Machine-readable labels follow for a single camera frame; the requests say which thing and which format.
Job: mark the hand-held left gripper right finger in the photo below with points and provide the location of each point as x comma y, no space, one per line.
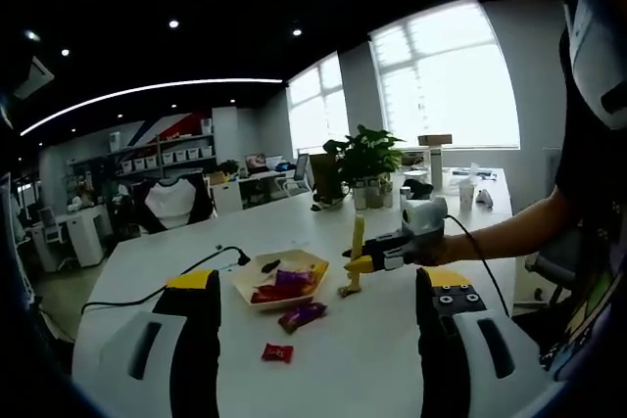
460,374

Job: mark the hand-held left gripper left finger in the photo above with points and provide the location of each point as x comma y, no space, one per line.
127,374

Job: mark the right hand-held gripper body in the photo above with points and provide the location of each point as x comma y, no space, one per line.
423,215

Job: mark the yellow pastry food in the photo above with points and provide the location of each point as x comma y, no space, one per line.
319,272

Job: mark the purple candy bar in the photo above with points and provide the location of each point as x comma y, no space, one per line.
294,277

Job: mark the maroon candy bar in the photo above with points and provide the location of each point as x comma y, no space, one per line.
303,316

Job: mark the cream hexagonal container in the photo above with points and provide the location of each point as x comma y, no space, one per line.
255,266

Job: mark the small red candy packet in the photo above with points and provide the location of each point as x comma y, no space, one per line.
277,353

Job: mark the person's right hand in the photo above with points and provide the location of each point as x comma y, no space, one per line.
438,251

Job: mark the black headphones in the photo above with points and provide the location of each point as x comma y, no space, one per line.
420,188

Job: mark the glass spice jar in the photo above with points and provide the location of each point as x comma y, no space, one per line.
387,195
360,198
374,198
405,194

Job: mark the white paper cup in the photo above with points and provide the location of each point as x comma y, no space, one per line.
467,197

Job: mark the white thermos bottle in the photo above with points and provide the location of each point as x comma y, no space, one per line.
436,168

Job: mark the white game controller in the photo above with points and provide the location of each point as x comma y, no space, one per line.
485,198

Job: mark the brown cardboard box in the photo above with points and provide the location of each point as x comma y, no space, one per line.
434,139

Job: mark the large green potted plant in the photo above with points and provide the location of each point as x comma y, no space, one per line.
365,153

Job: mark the grey mesh office chair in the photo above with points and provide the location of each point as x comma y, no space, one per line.
300,171

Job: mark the grey swivel office chair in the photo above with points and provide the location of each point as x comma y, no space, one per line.
558,261

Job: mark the open laptop with bright screen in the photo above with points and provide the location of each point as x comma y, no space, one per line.
255,162

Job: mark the white drawer cabinet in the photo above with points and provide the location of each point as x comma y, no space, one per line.
227,198

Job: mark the white office chair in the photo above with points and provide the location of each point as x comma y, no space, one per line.
51,229

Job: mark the small green potted plant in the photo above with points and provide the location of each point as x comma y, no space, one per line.
228,167

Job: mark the chair with black white shirt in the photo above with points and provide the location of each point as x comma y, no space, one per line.
171,202

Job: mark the row of white storage bins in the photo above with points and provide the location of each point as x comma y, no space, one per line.
166,157

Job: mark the white chest device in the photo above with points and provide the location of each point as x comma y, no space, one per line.
593,56

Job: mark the grey metal shelving unit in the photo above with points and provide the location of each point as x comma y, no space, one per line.
161,144

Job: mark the curved ceiling light strip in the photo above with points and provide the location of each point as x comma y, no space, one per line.
147,89

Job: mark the ceiling air conditioner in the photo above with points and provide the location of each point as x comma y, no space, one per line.
34,76

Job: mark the white pedestal cabinet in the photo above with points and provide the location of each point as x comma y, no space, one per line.
85,239

